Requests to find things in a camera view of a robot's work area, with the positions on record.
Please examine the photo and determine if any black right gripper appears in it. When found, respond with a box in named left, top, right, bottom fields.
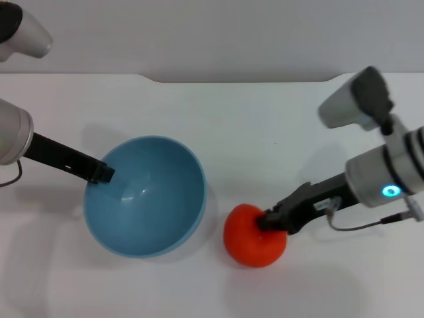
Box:
left=256, top=172, right=360, bottom=235

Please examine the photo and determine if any right arm connector cable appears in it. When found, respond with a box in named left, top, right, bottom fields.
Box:
left=325, top=195, right=424, bottom=231

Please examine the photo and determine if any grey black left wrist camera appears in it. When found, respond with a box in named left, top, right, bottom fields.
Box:
left=0, top=0, right=54, bottom=63

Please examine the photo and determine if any blue ceramic bowl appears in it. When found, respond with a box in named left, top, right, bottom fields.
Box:
left=82, top=134, right=208, bottom=260

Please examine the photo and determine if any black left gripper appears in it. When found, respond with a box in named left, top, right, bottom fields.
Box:
left=23, top=132, right=116, bottom=185

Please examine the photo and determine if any arm connector cable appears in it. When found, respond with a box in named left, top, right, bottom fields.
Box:
left=325, top=195, right=424, bottom=231
left=0, top=160, right=24, bottom=188

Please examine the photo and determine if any orange toy fruit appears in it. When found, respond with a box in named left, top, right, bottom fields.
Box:
left=223, top=203, right=288, bottom=268

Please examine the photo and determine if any left arm connector cable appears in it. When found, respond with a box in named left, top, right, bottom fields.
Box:
left=0, top=160, right=24, bottom=188

